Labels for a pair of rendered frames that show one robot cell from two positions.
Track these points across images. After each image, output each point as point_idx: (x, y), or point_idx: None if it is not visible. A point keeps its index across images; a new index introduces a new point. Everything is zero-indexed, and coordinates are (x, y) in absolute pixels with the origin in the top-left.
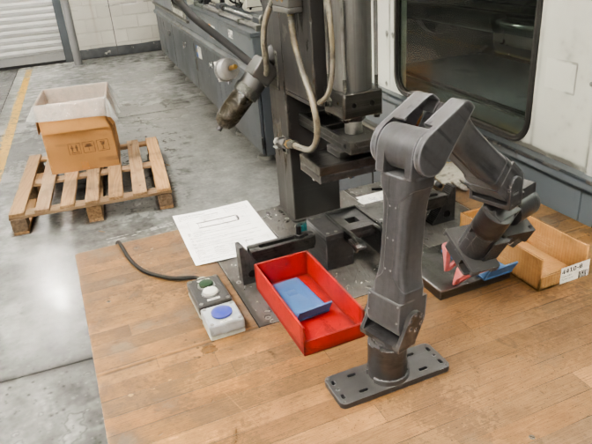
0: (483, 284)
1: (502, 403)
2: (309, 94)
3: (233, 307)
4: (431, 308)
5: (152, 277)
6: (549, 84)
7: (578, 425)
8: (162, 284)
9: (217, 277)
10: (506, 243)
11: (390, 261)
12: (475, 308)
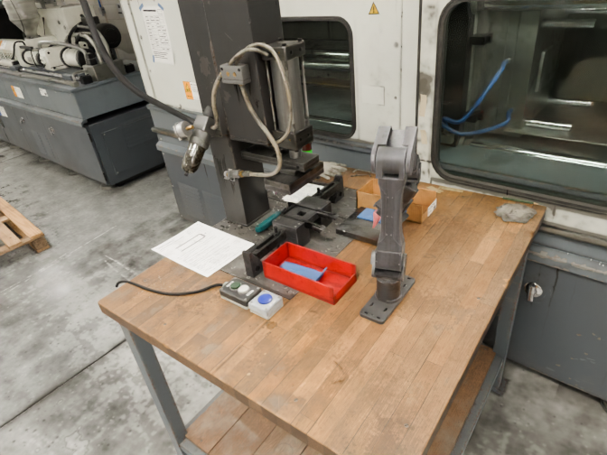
0: None
1: (452, 287)
2: (271, 137)
3: (269, 293)
4: None
5: (182, 295)
6: (366, 100)
7: (492, 284)
8: (194, 298)
9: (238, 279)
10: (412, 201)
11: (390, 229)
12: None
